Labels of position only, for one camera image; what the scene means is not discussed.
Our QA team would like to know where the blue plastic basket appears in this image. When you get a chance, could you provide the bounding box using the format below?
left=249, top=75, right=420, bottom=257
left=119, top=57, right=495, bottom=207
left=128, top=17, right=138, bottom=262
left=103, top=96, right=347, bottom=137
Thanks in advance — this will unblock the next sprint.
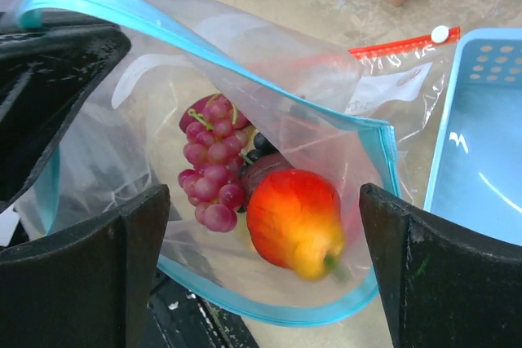
left=424, top=28, right=521, bottom=245

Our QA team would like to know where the red grapes toy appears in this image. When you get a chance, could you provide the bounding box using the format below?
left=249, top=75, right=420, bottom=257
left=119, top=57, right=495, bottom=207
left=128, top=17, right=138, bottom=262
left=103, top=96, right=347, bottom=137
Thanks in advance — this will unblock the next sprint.
left=178, top=93, right=250, bottom=232

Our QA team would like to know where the black grapes toy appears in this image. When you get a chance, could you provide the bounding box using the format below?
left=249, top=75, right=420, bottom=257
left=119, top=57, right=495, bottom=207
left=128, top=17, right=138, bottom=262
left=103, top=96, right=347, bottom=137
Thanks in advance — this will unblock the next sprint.
left=238, top=132, right=277, bottom=177

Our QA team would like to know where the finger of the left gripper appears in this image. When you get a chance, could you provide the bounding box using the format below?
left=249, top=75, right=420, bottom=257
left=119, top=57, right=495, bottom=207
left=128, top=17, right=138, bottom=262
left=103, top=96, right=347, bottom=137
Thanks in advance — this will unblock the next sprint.
left=1, top=11, right=131, bottom=209

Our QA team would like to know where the dark red plum toy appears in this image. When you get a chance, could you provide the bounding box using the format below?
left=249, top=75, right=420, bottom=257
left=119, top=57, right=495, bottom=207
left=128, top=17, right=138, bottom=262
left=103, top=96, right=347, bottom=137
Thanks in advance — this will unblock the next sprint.
left=240, top=152, right=294, bottom=208

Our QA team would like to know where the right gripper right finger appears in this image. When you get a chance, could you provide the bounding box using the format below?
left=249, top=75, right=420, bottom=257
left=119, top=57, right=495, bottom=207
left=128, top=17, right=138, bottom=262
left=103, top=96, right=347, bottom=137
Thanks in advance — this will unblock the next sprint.
left=359, top=183, right=521, bottom=347

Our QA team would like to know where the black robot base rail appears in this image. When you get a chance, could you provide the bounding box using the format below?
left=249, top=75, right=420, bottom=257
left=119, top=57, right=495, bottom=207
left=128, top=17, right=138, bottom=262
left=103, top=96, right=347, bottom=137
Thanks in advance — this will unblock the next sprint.
left=138, top=270, right=259, bottom=348

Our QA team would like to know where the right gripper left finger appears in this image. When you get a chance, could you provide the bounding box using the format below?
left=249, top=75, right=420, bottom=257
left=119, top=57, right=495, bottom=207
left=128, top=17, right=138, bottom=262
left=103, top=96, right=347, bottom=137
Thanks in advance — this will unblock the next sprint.
left=1, top=185, right=170, bottom=347

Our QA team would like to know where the clear zip top bag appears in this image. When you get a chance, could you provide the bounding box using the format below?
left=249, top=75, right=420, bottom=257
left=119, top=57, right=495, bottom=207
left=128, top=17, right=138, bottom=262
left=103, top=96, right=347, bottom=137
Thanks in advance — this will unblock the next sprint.
left=346, top=24, right=461, bottom=204

